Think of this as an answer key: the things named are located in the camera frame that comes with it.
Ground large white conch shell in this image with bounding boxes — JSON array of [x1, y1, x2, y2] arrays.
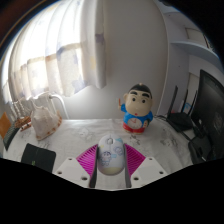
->
[[29, 104, 63, 141]]

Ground cartoon boy figurine with clock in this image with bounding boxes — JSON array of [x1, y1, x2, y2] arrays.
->
[[118, 82, 155, 134]]

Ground white printed tablecloth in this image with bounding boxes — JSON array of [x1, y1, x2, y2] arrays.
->
[[3, 117, 194, 191]]

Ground white cartoon-print computer mouse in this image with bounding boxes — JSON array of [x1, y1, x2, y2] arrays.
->
[[96, 134, 125, 176]]

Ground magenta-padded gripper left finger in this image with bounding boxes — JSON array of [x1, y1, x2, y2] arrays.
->
[[54, 143, 100, 188]]

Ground black keyboard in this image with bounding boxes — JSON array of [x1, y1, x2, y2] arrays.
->
[[2, 121, 21, 152]]

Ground black monitor stand base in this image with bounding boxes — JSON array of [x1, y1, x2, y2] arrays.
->
[[187, 134, 214, 164]]

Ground white wall shelf unit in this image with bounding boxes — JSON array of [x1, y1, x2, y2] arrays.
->
[[159, 3, 221, 68]]

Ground orange wooden board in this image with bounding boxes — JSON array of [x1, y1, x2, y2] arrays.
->
[[0, 111, 13, 139]]

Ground white metal tube frame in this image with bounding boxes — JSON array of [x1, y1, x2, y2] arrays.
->
[[33, 92, 70, 120]]

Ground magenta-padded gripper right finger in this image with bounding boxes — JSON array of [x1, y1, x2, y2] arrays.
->
[[123, 143, 168, 188]]

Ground white star-print curtain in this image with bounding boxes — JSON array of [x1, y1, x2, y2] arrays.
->
[[1, 0, 108, 108]]

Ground black mouse pad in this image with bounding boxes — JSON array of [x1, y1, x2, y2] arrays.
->
[[20, 143, 57, 174]]

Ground wooden model sailing ship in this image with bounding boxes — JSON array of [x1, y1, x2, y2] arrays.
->
[[11, 98, 33, 132]]

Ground black computer monitor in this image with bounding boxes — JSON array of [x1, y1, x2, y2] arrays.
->
[[190, 69, 224, 161]]

